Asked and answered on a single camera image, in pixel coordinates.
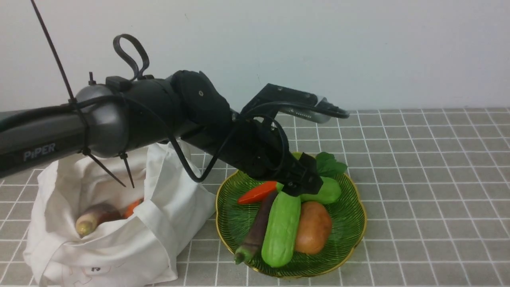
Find green ribbed glass plate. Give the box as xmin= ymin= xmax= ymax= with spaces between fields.
xmin=216 ymin=171 xmax=367 ymax=279

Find orange carrot in bag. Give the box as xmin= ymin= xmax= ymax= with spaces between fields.
xmin=122 ymin=198 xmax=144 ymax=219

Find orange carrot with leaves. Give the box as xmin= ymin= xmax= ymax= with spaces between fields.
xmin=237 ymin=152 xmax=347 ymax=204

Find purple white radish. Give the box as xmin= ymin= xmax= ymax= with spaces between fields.
xmin=75 ymin=203 xmax=122 ymax=238

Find white cloth tote bag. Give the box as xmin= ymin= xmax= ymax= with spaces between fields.
xmin=23 ymin=143 xmax=215 ymax=287

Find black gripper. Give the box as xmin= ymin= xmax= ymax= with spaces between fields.
xmin=191 ymin=116 xmax=324 ymax=197

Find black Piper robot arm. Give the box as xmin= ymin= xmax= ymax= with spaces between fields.
xmin=1 ymin=71 xmax=323 ymax=196

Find green cucumber on plate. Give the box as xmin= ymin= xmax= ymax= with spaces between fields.
xmin=300 ymin=177 xmax=342 ymax=204

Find brown potato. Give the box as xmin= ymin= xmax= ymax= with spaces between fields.
xmin=294 ymin=201 xmax=333 ymax=255

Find dark purple eggplant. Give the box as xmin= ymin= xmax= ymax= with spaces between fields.
xmin=234 ymin=191 xmax=278 ymax=265

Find light green cucumber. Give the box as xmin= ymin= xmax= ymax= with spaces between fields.
xmin=261 ymin=183 xmax=301 ymax=268

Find black cable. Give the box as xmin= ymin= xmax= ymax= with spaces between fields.
xmin=120 ymin=94 xmax=289 ymax=183

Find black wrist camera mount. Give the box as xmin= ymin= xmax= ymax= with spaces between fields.
xmin=241 ymin=83 xmax=350 ymax=124

